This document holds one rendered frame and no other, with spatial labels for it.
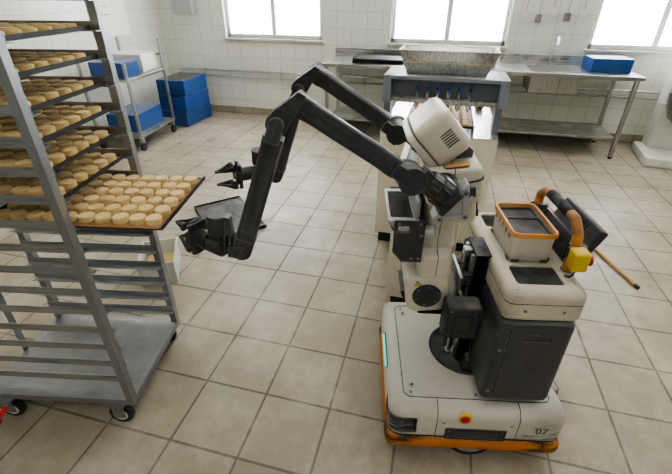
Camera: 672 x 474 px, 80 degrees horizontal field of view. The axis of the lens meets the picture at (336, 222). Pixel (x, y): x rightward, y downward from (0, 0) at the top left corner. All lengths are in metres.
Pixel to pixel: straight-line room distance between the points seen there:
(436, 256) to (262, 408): 1.06
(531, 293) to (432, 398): 0.57
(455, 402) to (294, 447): 0.67
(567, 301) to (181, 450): 1.54
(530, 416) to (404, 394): 0.46
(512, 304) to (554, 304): 0.13
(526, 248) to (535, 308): 0.20
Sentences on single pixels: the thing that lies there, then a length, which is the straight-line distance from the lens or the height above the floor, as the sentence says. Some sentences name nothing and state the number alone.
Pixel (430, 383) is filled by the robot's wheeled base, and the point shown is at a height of 0.28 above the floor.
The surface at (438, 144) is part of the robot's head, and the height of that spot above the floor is 1.22.
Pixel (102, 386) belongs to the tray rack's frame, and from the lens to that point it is 2.08.
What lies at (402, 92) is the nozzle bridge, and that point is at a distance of 2.65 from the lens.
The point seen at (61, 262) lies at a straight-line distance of 2.27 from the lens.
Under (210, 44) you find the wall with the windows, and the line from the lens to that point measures 6.50.
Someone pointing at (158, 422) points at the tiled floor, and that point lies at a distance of 2.06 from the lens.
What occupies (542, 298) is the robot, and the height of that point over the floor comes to 0.79.
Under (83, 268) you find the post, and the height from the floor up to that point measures 0.82.
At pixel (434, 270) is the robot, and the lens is 1.44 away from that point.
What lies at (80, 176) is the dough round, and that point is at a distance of 1.61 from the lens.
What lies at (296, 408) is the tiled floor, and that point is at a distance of 1.97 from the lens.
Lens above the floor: 1.60
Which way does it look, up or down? 30 degrees down
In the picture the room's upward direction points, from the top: straight up
